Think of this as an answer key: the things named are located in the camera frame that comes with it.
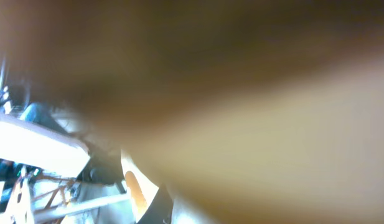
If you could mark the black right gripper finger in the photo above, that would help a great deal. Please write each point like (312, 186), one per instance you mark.
(160, 209)

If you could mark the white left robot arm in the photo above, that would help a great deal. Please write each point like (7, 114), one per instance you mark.
(34, 145)

